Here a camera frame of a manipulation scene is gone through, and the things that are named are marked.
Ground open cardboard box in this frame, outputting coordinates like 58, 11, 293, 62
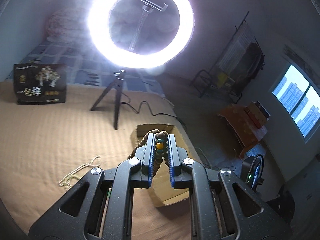
131, 124, 201, 207

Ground black printed gift bag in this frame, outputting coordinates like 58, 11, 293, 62
13, 63, 67, 105

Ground black tripod stand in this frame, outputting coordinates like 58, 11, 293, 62
89, 69, 127, 131

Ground black clothes rack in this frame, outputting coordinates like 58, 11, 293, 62
190, 14, 265, 103

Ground orange covered side table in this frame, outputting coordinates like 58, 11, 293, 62
217, 103, 267, 159

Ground tan bed blanket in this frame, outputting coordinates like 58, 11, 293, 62
1, 81, 183, 233

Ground yellow box under rack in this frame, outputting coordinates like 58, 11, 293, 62
216, 72, 231, 88

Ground brown wooden bead necklace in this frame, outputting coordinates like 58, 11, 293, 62
127, 128, 173, 178

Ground phone holder clamp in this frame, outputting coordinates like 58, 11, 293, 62
129, 0, 168, 52

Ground cream pearl bead necklace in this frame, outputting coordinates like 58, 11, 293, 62
58, 155, 101, 187

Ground stacked boxes on table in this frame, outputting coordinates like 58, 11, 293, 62
245, 101, 270, 128

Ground white ring light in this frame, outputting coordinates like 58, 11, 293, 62
87, 0, 195, 69

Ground window with city view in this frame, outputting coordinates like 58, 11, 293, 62
271, 63, 319, 141

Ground pink folded quilt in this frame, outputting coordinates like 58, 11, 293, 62
46, 7, 89, 43

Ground black power cable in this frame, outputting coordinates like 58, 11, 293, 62
119, 100, 187, 131

